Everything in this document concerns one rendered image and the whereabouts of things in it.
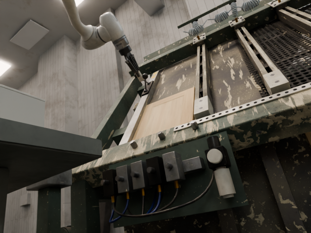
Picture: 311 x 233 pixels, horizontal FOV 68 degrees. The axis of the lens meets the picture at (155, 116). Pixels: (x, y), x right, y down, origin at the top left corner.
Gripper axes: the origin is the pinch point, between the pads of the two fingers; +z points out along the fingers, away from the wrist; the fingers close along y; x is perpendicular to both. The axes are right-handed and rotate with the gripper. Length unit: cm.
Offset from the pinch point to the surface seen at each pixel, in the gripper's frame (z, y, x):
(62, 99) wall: 74, -405, -411
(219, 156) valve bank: 11, 82, 43
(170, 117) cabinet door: 14.1, 41.4, 20.5
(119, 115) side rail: 16.2, 9.9, -22.8
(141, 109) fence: 11.8, 24.6, 1.0
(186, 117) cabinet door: 14, 47, 29
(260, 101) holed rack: 10, 60, 60
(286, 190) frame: 41, 73, 58
